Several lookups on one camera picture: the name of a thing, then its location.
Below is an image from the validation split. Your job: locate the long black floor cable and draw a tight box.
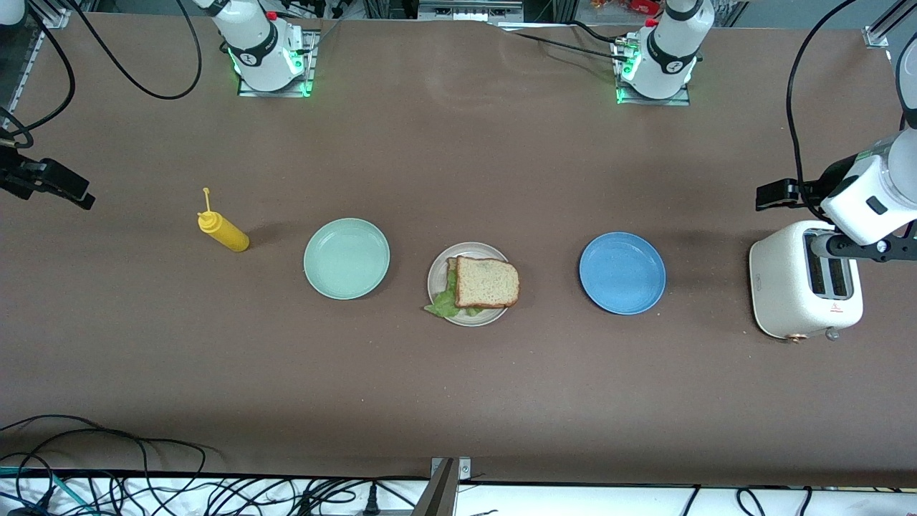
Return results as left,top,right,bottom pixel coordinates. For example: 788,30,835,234
0,414,210,477

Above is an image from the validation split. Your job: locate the brown bread slice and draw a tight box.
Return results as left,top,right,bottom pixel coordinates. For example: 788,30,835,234
455,256,521,310
446,257,502,310

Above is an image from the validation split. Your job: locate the beige plate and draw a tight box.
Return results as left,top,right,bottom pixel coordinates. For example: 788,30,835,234
428,242,517,328

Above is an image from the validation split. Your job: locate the green lettuce leaf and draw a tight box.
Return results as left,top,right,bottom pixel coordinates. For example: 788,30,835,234
423,269,484,319

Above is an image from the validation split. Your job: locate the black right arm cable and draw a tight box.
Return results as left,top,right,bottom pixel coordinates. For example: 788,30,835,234
0,0,203,150

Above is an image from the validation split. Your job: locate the mint green plate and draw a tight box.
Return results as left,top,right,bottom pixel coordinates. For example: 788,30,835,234
303,217,391,300

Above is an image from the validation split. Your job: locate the aluminium corner bracket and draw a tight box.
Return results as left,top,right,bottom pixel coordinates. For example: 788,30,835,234
863,0,917,49

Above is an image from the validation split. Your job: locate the grey metal device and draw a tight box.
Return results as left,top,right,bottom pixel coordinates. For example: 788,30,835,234
418,0,526,23

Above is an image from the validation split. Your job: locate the aluminium profile post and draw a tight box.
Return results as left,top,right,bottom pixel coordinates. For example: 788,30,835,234
428,457,474,516

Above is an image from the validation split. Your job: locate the black base cable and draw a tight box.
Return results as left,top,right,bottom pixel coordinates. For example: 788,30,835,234
494,20,635,64

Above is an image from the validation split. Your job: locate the yellow squeeze bottle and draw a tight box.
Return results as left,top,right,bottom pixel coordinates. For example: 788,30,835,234
197,187,251,253

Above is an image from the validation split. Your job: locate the red orange package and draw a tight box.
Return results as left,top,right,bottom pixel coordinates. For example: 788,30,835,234
589,0,663,16

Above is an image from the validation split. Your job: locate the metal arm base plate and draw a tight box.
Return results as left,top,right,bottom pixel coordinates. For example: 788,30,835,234
613,39,692,107
237,29,320,98

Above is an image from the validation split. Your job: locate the white toaster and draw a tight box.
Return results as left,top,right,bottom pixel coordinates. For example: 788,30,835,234
749,219,865,343

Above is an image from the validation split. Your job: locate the blue plate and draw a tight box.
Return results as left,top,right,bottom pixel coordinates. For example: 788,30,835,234
579,231,667,315

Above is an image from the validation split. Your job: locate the teal floor cable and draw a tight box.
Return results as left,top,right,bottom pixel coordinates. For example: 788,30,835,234
0,466,97,516

